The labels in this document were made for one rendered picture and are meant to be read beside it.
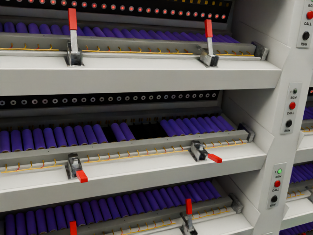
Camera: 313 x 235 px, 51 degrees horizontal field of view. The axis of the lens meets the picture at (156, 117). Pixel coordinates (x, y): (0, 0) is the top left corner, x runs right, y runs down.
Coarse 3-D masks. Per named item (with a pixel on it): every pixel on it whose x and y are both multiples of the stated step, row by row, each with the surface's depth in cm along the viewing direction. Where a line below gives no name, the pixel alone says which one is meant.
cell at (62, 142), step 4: (56, 128) 67; (60, 128) 67; (56, 132) 66; (60, 132) 66; (56, 136) 65; (60, 136) 65; (64, 136) 66; (56, 140) 65; (60, 140) 64; (64, 140) 64; (60, 144) 63; (64, 144) 63
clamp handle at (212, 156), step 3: (201, 147) 69; (198, 150) 70; (201, 150) 69; (204, 153) 67; (207, 153) 67; (207, 156) 67; (210, 156) 65; (213, 156) 65; (216, 156) 65; (213, 159) 65; (216, 159) 64; (219, 159) 63; (222, 159) 64; (216, 162) 64; (219, 162) 64
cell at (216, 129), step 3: (204, 117) 83; (207, 117) 83; (204, 120) 83; (207, 120) 82; (210, 120) 82; (207, 123) 82; (210, 123) 81; (213, 123) 81; (210, 126) 80; (213, 126) 80; (216, 126) 80; (213, 129) 79; (216, 129) 79; (219, 129) 79
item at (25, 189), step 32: (256, 128) 79; (128, 160) 65; (160, 160) 67; (192, 160) 69; (224, 160) 71; (256, 160) 76; (0, 192) 53; (32, 192) 55; (64, 192) 58; (96, 192) 61
